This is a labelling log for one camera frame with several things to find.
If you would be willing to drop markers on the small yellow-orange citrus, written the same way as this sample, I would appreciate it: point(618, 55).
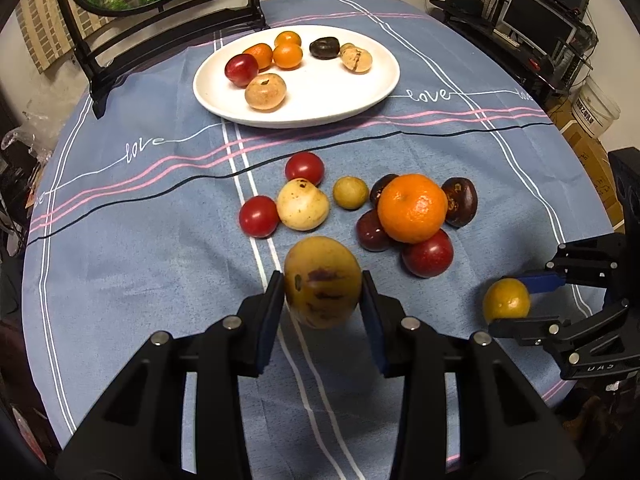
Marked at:
point(505, 301)

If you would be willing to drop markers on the cardboard box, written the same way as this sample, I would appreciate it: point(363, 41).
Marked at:
point(585, 155)

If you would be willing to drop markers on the small orange tangerine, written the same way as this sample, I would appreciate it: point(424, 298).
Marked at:
point(262, 55)
point(288, 57)
point(287, 38)

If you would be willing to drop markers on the dark purple passion fruit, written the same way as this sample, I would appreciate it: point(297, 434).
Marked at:
point(462, 202)
point(380, 190)
point(370, 232)

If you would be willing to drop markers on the dark brown wrinkled fruit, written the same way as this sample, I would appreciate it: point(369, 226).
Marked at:
point(322, 50)

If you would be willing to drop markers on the white plastic bucket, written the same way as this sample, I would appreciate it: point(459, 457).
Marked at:
point(595, 107)

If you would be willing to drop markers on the pale tan tangerine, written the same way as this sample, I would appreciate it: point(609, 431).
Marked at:
point(265, 92)

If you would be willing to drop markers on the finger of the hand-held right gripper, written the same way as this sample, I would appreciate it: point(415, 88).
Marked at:
point(545, 282)
point(525, 330)

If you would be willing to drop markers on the yellow spotted passion fruit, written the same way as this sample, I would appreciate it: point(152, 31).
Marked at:
point(322, 282)

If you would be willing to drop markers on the tan wrinkled fruit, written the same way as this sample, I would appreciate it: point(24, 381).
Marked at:
point(357, 60)

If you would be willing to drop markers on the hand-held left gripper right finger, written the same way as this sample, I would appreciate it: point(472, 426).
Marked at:
point(375, 332)

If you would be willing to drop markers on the beige checked curtain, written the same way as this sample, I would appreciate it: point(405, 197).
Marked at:
point(47, 30)

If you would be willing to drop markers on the computer monitor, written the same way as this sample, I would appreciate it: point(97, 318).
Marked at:
point(537, 20)

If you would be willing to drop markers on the white round plate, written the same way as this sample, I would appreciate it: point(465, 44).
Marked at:
point(325, 95)

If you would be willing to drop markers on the black media desk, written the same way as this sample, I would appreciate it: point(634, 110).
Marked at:
point(500, 55)

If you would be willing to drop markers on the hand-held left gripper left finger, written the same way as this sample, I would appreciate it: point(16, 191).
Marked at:
point(270, 330)

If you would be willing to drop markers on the blue plaid tablecloth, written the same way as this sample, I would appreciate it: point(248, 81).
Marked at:
point(150, 260)

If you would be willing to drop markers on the large orange tangerine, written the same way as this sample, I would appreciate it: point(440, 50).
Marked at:
point(412, 208)

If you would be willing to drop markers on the black hat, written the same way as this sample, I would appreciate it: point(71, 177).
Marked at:
point(452, 0)

